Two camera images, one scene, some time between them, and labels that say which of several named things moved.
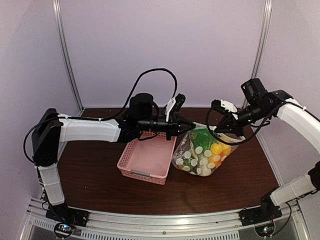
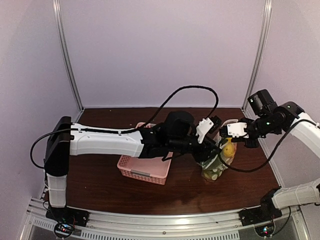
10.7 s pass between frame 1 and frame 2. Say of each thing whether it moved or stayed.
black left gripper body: moved
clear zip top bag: moved
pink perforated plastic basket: stayed
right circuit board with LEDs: stayed
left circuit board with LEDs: stayed
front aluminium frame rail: stayed
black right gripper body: moved
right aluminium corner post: stayed
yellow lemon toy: moved
